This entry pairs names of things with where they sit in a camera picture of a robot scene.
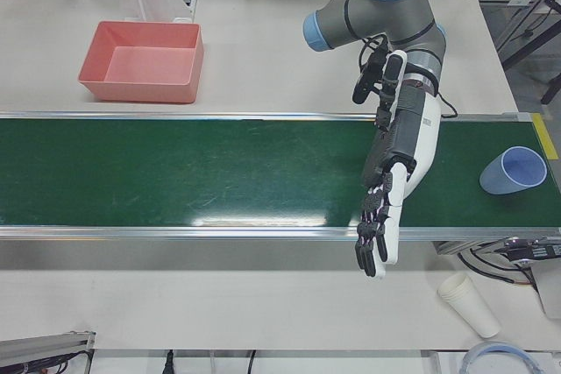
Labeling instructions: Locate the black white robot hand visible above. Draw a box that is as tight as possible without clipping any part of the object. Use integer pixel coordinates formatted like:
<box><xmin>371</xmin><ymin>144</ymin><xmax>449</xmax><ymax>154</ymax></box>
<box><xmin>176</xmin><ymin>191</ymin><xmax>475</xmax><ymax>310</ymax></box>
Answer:
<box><xmin>355</xmin><ymin>78</ymin><xmax>442</xmax><ymax>281</ymax></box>

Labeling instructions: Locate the blue plastic cup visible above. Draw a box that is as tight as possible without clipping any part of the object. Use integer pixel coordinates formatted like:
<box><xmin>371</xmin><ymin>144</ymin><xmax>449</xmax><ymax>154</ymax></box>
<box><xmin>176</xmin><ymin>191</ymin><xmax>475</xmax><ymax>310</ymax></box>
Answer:
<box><xmin>479</xmin><ymin>146</ymin><xmax>549</xmax><ymax>196</ymax></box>

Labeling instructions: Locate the pink plastic box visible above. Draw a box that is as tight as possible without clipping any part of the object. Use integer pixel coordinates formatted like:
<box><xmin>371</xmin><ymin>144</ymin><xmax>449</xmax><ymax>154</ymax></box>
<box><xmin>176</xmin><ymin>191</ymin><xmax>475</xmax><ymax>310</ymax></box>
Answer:
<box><xmin>77</xmin><ymin>20</ymin><xmax>205</xmax><ymax>105</ymax></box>

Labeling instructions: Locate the black metal stand leg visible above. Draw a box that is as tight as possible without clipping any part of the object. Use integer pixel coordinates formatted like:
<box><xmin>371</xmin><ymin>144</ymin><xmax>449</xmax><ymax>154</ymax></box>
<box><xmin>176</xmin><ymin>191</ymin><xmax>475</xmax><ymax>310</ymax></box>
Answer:
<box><xmin>502</xmin><ymin>10</ymin><xmax>561</xmax><ymax>106</ymax></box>

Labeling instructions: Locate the black controller unit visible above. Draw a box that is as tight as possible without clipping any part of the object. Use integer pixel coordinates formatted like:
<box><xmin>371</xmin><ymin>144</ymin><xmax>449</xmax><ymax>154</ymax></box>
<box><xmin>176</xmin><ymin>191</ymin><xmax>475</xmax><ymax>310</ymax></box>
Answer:
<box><xmin>499</xmin><ymin>236</ymin><xmax>561</xmax><ymax>264</ymax></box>

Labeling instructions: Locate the stack of white paper cups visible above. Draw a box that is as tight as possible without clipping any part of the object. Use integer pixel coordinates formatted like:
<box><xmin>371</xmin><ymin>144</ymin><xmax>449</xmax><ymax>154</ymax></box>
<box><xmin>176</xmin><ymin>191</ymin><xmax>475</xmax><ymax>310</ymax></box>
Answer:
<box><xmin>437</xmin><ymin>272</ymin><xmax>501</xmax><ymax>339</ymax></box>

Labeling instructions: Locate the blue white tube coil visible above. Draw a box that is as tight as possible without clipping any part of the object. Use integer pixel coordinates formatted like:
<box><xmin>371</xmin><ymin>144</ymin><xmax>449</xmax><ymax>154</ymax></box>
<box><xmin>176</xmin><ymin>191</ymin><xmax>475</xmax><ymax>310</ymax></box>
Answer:
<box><xmin>464</xmin><ymin>341</ymin><xmax>544</xmax><ymax>374</ymax></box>

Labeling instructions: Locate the green conveyor belt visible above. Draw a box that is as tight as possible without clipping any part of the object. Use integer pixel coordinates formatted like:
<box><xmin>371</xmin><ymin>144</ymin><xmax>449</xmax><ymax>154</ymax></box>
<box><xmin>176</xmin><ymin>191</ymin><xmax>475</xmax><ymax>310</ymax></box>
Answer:
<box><xmin>0</xmin><ymin>110</ymin><xmax>561</xmax><ymax>243</ymax></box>

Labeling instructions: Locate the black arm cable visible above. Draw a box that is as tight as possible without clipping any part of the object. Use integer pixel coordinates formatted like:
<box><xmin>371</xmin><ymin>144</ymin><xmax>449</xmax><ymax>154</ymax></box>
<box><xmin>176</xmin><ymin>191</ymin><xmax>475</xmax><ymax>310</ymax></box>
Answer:
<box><xmin>431</xmin><ymin>87</ymin><xmax>459</xmax><ymax>121</ymax></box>

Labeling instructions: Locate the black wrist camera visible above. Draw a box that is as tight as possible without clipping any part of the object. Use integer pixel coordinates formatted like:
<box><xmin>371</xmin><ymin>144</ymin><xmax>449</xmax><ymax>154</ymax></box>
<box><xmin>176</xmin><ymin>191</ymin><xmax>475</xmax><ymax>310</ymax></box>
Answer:
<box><xmin>352</xmin><ymin>40</ymin><xmax>391</xmax><ymax>106</ymax></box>

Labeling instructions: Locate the grey white cable bundle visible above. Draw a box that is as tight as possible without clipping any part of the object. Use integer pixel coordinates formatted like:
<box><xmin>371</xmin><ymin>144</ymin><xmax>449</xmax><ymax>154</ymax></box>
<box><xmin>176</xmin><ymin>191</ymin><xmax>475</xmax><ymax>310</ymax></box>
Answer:
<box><xmin>455</xmin><ymin>246</ymin><xmax>538</xmax><ymax>287</ymax></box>

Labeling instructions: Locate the white translucent bracket stand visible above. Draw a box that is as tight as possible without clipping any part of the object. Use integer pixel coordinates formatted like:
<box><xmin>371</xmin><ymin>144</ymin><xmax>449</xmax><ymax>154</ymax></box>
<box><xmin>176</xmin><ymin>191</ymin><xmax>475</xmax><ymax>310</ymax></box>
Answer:
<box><xmin>118</xmin><ymin>0</ymin><xmax>197</xmax><ymax>25</ymax></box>

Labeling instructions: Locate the aluminium profile frame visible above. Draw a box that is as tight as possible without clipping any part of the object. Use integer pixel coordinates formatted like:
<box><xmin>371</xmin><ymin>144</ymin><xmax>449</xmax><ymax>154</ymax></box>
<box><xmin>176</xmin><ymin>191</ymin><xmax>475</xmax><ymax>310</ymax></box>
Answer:
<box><xmin>0</xmin><ymin>328</ymin><xmax>96</xmax><ymax>374</ymax></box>

